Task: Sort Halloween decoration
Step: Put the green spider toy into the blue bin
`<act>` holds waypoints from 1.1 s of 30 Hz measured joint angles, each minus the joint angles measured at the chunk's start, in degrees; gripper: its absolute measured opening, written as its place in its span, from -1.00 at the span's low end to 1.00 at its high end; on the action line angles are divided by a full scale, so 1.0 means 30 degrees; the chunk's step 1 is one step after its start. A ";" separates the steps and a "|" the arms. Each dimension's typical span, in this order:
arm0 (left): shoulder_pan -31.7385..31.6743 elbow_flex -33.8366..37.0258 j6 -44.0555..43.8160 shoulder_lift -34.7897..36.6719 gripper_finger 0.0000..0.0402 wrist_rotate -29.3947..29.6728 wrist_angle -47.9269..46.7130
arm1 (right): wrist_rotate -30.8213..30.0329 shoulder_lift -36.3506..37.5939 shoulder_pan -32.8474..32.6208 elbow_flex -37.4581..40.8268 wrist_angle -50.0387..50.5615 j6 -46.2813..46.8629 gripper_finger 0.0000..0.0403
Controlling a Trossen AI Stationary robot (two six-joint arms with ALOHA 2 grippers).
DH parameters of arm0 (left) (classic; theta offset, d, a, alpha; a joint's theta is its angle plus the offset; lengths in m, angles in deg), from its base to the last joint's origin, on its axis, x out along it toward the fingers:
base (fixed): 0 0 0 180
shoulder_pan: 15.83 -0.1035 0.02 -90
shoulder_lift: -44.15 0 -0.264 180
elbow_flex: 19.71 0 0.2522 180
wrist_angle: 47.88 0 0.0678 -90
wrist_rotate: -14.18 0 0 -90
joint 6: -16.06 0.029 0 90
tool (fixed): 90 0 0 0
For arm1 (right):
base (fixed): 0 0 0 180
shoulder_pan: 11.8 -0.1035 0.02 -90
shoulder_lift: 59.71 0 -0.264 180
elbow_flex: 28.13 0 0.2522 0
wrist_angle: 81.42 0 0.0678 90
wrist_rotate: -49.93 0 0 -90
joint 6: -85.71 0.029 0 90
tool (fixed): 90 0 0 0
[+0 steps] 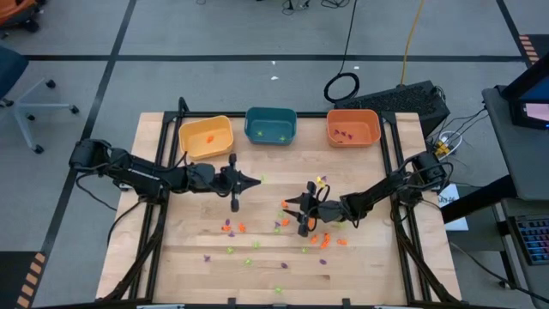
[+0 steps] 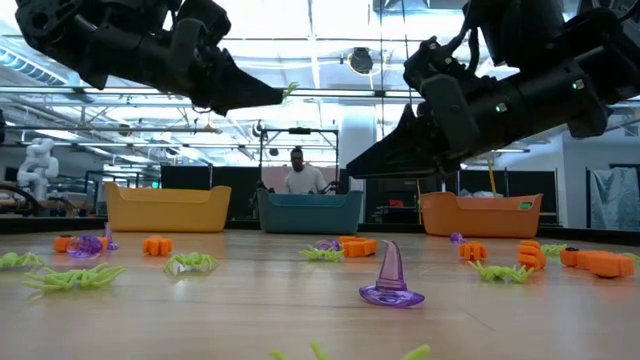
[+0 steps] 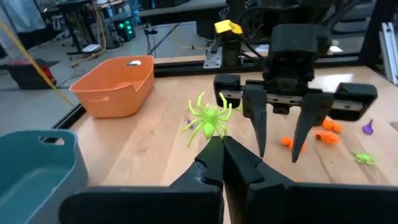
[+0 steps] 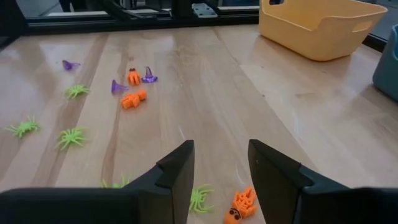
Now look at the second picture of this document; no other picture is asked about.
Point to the person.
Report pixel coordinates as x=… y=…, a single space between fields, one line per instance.
x=304 y=182

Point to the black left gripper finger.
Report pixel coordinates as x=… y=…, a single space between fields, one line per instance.
x=240 y=90

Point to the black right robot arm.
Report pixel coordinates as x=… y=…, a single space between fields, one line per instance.
x=575 y=60

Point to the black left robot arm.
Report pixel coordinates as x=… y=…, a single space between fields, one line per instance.
x=55 y=35

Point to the grey cover sheet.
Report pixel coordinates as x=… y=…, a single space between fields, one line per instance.
x=616 y=197

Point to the orange plastic bin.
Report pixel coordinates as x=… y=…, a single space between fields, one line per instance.
x=480 y=217

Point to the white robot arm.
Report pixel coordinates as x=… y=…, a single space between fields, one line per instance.
x=37 y=167

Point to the teal plastic bin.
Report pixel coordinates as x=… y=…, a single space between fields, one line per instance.
x=310 y=215

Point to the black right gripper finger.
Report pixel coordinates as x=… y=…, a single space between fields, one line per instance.
x=400 y=160

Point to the black workstation frame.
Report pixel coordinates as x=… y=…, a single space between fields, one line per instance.
x=299 y=131

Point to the black partition panel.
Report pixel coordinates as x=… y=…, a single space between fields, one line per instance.
x=240 y=190
x=525 y=182

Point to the small red box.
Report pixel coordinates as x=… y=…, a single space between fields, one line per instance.
x=396 y=203

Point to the yellow plastic bin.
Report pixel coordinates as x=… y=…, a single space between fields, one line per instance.
x=165 y=210

